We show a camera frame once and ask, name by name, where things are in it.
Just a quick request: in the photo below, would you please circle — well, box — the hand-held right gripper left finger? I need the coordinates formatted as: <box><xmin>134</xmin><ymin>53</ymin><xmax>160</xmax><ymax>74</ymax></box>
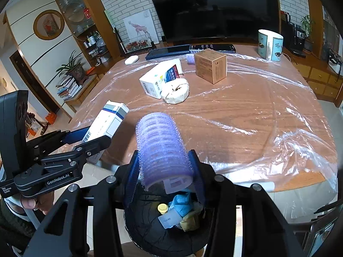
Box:
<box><xmin>23</xmin><ymin>150</ymin><xmax>142</xmax><ymax>257</ymax></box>

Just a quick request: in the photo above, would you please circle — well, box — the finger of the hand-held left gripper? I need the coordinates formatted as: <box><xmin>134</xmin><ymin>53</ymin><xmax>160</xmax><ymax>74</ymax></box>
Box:
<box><xmin>40</xmin><ymin>136</ymin><xmax>111</xmax><ymax>167</ymax></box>
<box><xmin>27</xmin><ymin>127</ymin><xmax>88</xmax><ymax>156</ymax></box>

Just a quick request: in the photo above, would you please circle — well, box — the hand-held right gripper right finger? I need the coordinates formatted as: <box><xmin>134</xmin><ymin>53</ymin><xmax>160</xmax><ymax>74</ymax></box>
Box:
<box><xmin>188</xmin><ymin>150</ymin><xmax>306</xmax><ymax>257</ymax></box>

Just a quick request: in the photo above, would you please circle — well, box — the white box with blue stripe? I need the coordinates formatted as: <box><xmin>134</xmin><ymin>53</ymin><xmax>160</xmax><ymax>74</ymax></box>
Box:
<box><xmin>82</xmin><ymin>100</ymin><xmax>129</xmax><ymax>165</ymax></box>

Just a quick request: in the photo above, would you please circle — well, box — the large purple hair roller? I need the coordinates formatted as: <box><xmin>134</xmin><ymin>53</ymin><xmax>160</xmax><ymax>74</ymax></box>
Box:
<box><xmin>136</xmin><ymin>112</ymin><xmax>194</xmax><ymax>192</ymax></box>

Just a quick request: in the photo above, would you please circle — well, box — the black lined trash bin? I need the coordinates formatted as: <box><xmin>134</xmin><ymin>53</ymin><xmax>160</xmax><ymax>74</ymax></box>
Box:
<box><xmin>124</xmin><ymin>185</ymin><xmax>215</xmax><ymax>250</ymax></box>

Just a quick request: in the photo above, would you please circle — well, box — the person's left forearm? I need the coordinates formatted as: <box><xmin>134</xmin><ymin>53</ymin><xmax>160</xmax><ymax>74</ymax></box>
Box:
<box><xmin>0</xmin><ymin>198</ymin><xmax>35</xmax><ymax>247</ymax></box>

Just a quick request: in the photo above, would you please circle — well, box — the person's left hand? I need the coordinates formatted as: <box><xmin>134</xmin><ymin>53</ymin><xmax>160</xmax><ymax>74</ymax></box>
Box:
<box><xmin>20</xmin><ymin>193</ymin><xmax>55</xmax><ymax>216</ymax></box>

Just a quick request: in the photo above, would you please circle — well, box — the crumpled blue glove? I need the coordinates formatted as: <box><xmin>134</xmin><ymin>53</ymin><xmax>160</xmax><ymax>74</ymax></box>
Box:
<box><xmin>173</xmin><ymin>192</ymin><xmax>200</xmax><ymax>217</ymax></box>

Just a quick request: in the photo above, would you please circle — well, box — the low wooden shelf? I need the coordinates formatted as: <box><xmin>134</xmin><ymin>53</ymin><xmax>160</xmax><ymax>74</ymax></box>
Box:
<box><xmin>64</xmin><ymin>73</ymin><xmax>101</xmax><ymax>113</ymax></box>

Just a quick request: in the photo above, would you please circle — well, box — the crumpled yellow paper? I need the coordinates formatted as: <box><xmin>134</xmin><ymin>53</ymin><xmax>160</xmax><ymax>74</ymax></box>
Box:
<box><xmin>180</xmin><ymin>211</ymin><xmax>203</xmax><ymax>232</ymax></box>

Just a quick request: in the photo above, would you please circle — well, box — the stack of books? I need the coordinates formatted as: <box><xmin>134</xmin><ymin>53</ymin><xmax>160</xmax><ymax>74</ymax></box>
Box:
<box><xmin>56</xmin><ymin>75</ymin><xmax>83</xmax><ymax>101</ymax></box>

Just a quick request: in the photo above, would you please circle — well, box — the small white card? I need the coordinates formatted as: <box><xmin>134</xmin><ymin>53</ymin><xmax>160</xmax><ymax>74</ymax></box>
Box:
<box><xmin>158</xmin><ymin>210</ymin><xmax>181</xmax><ymax>229</ymax></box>

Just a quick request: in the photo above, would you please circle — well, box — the potted plant dark square pot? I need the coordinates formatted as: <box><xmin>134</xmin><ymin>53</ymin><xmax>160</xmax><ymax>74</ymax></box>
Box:
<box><xmin>56</xmin><ymin>51</ymin><xmax>90</xmax><ymax>85</ymax></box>

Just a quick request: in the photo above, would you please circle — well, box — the clear plastic table sheet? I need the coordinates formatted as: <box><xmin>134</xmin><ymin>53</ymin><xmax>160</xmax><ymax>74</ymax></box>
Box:
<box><xmin>67</xmin><ymin>51</ymin><xmax>338</xmax><ymax>220</ymax></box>

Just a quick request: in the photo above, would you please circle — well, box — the beige paper roll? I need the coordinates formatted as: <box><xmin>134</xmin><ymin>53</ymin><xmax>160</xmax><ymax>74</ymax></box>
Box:
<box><xmin>161</xmin><ymin>78</ymin><xmax>190</xmax><ymax>104</ymax></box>

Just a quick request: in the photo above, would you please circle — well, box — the white medicine box blue print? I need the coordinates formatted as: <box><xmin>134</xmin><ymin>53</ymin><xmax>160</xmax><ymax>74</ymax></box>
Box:
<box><xmin>139</xmin><ymin>59</ymin><xmax>184</xmax><ymax>99</ymax></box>

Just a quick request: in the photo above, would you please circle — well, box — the framed red flower picture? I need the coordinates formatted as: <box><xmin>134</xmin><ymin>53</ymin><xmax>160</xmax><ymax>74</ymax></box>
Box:
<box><xmin>122</xmin><ymin>39</ymin><xmax>154</xmax><ymax>54</ymax></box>

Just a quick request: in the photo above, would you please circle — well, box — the brown cardboard box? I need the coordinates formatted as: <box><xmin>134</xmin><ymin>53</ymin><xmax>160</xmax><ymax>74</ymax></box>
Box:
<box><xmin>194</xmin><ymin>49</ymin><xmax>227</xmax><ymax>85</ymax></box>

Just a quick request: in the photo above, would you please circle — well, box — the dark tablet with blue case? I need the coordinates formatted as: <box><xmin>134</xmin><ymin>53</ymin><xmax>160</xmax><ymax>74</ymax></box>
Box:
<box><xmin>145</xmin><ymin>45</ymin><xmax>191</xmax><ymax>61</ymax></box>

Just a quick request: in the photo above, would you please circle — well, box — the green rod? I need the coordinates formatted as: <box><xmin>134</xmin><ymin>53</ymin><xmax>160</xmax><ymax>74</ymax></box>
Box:
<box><xmin>104</xmin><ymin>10</ymin><xmax>116</xmax><ymax>29</ymax></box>

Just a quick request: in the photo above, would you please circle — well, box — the wooden glass display cabinet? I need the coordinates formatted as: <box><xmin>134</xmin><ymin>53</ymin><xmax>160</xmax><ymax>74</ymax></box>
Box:
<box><xmin>51</xmin><ymin>0</ymin><xmax>113</xmax><ymax>65</ymax></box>

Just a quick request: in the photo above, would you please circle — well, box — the giraffe drawing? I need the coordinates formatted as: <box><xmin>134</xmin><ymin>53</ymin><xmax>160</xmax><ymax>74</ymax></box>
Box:
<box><xmin>124</xmin><ymin>9</ymin><xmax>158</xmax><ymax>43</ymax></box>

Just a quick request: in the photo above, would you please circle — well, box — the blue butterfly ceramic mug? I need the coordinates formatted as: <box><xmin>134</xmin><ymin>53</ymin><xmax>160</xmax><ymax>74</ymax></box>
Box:
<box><xmin>258</xmin><ymin>29</ymin><xmax>284</xmax><ymax>61</ymax></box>

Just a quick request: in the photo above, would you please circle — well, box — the wooden drawer sideboard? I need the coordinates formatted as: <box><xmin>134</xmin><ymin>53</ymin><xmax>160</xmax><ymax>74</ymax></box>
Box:
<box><xmin>284</xmin><ymin>47</ymin><xmax>343</xmax><ymax>105</ymax></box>

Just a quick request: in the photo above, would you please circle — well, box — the black flat television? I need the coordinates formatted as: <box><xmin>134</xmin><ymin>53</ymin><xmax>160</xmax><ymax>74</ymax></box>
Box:
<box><xmin>146</xmin><ymin>0</ymin><xmax>280</xmax><ymax>46</ymax></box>

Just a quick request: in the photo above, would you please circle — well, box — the black coffee machine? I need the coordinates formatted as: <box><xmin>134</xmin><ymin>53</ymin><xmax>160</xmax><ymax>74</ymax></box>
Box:
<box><xmin>288</xmin><ymin>23</ymin><xmax>307</xmax><ymax>57</ymax></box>

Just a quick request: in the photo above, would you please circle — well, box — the green potted plant blue pot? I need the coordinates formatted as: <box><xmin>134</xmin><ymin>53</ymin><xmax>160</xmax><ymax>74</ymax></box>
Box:
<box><xmin>300</xmin><ymin>15</ymin><xmax>317</xmax><ymax>52</ymax></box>

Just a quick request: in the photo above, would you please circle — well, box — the round framed wall picture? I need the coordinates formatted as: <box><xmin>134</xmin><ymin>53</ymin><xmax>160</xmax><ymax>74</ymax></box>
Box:
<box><xmin>33</xmin><ymin>10</ymin><xmax>65</xmax><ymax>40</ymax></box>

